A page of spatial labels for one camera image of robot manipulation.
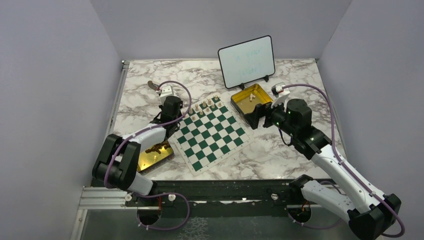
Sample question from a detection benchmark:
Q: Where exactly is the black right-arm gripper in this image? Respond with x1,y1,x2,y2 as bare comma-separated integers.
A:
243,95,297,137

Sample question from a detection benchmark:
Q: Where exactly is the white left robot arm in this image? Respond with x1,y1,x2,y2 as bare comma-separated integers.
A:
91,96,183,206

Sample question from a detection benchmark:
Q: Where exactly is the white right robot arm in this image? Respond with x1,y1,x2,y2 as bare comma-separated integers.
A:
243,98,402,240

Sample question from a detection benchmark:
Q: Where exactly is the gold tin with white pieces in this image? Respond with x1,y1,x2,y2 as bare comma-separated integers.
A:
230,83,273,129

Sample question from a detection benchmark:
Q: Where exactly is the green white chess mat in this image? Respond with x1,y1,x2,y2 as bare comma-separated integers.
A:
171,94,253,176

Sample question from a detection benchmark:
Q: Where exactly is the gold tin with dark pieces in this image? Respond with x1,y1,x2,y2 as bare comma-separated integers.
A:
137,140,175,175

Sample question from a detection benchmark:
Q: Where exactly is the small whiteboard with stand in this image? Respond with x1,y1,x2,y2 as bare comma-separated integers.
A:
217,35,276,89

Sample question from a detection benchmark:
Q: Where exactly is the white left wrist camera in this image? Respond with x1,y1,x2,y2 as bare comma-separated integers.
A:
156,85,177,105

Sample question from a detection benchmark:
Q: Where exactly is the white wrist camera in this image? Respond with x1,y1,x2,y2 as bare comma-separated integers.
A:
271,82,291,108
156,85,177,105

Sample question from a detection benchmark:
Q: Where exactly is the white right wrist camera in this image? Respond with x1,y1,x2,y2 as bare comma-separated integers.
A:
271,82,291,108

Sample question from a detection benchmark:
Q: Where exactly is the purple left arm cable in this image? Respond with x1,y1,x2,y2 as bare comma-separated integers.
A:
103,80,193,232

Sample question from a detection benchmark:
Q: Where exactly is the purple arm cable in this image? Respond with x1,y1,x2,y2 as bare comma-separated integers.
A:
103,80,193,232
276,83,406,239

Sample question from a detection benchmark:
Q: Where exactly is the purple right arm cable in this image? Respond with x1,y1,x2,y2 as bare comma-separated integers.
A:
276,83,406,239

